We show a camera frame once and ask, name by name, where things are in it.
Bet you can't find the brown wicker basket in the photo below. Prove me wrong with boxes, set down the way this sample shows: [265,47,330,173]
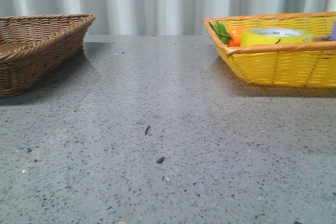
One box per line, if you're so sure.
[1,14,96,98]

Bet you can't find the yellow-green tape roll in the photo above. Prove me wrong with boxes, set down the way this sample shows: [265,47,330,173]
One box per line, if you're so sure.
[240,27,315,46]

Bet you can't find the purple object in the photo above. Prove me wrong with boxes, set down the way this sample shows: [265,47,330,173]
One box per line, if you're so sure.
[331,21,336,41]

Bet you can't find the orange toy carrot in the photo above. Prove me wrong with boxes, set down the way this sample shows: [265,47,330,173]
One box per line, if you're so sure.
[211,21,248,47]

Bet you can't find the small black debris piece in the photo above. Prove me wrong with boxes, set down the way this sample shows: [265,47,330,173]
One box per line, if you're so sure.
[156,156,164,164]

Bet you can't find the brown ginger-like object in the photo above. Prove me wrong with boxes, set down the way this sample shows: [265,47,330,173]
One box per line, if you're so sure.
[314,35,334,42]

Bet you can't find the yellow woven basket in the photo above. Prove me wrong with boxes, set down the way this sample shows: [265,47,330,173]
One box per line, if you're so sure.
[202,12,335,88]

